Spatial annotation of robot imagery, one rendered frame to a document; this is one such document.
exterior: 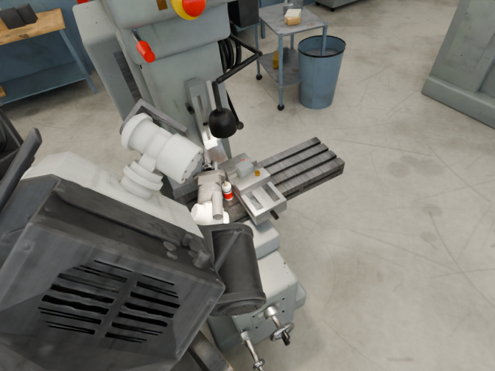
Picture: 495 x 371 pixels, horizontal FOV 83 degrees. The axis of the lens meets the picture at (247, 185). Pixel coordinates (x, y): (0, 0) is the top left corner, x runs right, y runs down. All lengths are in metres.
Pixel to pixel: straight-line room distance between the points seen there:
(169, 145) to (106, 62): 0.83
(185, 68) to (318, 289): 1.65
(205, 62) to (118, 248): 0.60
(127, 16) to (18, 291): 0.44
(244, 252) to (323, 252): 1.67
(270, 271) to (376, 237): 1.20
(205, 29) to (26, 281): 0.60
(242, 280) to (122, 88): 0.97
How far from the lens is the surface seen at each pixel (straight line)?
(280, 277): 1.28
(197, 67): 0.79
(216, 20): 0.74
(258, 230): 1.24
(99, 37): 1.21
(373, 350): 2.01
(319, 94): 3.26
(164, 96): 0.80
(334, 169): 1.39
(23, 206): 0.40
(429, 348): 2.12
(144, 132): 0.45
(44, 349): 0.35
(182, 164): 0.42
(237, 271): 0.50
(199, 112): 0.80
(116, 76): 1.26
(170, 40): 0.71
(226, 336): 1.77
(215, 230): 0.53
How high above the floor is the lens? 1.91
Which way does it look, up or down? 49 degrees down
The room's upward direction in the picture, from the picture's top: 8 degrees counter-clockwise
